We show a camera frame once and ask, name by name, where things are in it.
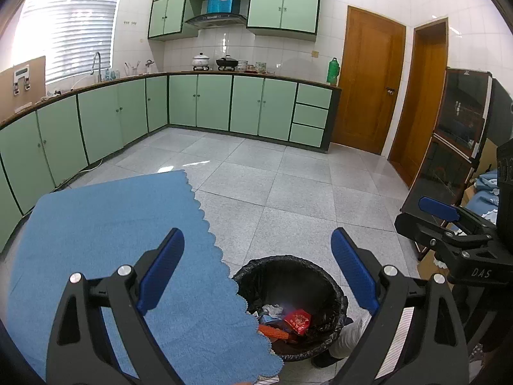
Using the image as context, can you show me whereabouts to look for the red paper cup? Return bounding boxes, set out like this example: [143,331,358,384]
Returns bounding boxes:
[284,309,312,335]

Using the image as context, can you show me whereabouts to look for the blue scalloped tablecloth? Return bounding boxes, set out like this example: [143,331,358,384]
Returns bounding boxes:
[6,169,284,383]

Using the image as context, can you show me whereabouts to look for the person's leg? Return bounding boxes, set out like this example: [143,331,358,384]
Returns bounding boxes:
[310,313,374,370]

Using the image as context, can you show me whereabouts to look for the orange foam net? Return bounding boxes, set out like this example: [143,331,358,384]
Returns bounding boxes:
[258,324,299,344]

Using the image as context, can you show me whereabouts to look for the closed wooden door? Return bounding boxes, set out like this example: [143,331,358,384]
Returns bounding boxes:
[331,5,407,155]

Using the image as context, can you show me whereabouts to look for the green thermos bottle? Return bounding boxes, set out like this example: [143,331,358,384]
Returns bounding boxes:
[326,57,341,86]

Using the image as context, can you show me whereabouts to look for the green wall cabinets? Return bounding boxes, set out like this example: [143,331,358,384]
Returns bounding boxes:
[147,0,322,43]

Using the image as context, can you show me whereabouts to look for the black range hood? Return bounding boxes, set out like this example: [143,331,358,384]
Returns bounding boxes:
[184,13,248,30]

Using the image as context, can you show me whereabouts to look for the green base cabinets with counter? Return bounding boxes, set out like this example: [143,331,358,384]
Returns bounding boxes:
[0,71,341,249]

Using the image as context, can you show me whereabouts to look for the light blue cloth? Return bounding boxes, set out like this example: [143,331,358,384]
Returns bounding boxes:
[473,170,500,219]

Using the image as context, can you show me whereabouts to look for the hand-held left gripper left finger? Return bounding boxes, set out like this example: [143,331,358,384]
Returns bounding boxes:
[46,227,186,385]

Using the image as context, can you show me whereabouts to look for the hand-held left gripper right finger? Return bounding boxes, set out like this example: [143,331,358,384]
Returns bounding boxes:
[331,227,469,385]

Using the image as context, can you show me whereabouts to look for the white window blind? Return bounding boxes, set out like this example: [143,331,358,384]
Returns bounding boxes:
[18,0,124,85]

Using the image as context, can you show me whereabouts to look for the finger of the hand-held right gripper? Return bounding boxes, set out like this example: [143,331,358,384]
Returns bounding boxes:
[419,196,496,236]
[395,213,446,252]

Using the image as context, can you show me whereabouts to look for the black lined trash bin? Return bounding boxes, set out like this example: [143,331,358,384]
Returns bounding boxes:
[231,254,349,362]

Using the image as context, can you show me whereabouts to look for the dark glass cabinet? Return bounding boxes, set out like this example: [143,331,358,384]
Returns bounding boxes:
[401,67,494,261]

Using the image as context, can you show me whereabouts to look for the open wooden door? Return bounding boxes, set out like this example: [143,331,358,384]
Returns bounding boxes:
[387,18,449,189]

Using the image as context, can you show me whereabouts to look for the brown cardboard board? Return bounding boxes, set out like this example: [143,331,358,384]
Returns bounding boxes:
[0,56,46,119]

